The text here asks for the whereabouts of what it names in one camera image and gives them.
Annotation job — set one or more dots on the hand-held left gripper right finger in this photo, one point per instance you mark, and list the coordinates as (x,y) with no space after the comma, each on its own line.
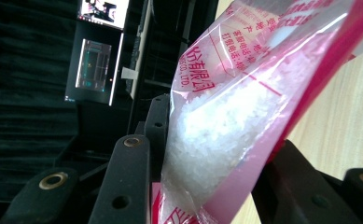
(280,155)

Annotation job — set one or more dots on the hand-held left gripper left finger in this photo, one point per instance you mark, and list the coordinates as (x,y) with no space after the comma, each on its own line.
(158,137)

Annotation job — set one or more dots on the red and white plastic bag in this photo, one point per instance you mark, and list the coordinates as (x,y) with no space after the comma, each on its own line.
(226,124)

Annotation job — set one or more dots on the white tape piece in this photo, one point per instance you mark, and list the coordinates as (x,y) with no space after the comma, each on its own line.
(129,73)

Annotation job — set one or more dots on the dark computer monitor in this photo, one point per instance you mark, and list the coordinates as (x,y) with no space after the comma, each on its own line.
(93,68)

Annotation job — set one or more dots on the bright computer monitor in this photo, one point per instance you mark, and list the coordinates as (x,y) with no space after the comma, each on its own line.
(107,12)

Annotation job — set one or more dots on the dark curtain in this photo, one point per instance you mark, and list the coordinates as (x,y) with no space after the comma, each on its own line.
(26,93)

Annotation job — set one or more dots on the black metal frame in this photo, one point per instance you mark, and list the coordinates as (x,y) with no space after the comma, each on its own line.
(157,46)

